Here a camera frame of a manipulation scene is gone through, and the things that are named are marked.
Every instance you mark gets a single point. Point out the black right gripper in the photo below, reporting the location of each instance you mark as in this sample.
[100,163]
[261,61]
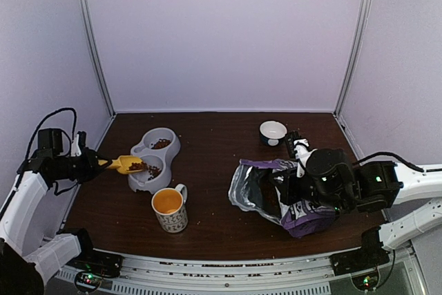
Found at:
[288,196]

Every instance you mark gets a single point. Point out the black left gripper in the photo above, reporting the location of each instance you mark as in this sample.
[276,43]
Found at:
[92,169]

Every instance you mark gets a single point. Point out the yellow plastic scoop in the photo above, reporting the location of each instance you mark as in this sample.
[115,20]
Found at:
[122,163]

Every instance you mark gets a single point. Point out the purple pet food bag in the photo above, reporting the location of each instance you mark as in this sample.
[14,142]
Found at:
[299,219]

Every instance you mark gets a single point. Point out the right arm base board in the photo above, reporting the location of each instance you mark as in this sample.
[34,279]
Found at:
[362,266]

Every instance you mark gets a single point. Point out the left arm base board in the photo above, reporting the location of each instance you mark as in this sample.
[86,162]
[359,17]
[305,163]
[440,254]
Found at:
[94,268]

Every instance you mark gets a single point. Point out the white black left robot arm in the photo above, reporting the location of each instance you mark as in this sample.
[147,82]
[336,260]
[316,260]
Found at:
[40,172]

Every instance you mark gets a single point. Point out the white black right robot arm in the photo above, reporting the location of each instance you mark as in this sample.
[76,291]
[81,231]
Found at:
[326,177]

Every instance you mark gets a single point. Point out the grey double pet feeder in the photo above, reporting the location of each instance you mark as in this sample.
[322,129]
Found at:
[134,180]

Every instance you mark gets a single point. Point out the brown kibble in bag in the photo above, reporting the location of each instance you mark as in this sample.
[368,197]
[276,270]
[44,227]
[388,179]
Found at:
[270,202]

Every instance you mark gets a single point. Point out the brown kibble in scoop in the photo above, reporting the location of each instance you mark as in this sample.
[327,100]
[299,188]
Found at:
[137,167]

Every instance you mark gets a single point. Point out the dark blue white bowl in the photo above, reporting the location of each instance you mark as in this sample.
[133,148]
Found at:
[272,133]

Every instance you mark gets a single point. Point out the brown kibble in feeder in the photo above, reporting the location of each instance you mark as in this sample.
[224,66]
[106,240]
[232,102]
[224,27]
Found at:
[158,164]

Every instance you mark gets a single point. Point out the white mug yellow inside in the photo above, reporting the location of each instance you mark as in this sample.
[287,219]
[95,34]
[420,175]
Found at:
[169,205]

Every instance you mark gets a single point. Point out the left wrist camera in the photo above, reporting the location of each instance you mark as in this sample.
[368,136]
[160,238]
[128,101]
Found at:
[78,144]

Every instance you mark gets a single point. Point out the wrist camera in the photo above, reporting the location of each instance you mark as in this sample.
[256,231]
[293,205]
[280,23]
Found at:
[296,145]
[78,144]

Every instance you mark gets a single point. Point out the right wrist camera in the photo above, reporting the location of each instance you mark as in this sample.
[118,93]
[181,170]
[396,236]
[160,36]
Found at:
[296,145]

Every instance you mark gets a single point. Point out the aluminium front rail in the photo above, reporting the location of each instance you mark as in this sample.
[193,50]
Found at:
[312,274]

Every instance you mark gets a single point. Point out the right aluminium corner post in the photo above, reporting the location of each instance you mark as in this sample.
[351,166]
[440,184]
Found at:
[361,24]

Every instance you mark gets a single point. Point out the aluminium corner post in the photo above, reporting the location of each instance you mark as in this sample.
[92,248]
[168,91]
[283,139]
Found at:
[361,24]
[94,57]

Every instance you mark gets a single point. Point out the left aluminium corner post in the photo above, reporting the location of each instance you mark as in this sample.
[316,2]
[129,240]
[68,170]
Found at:
[94,57]

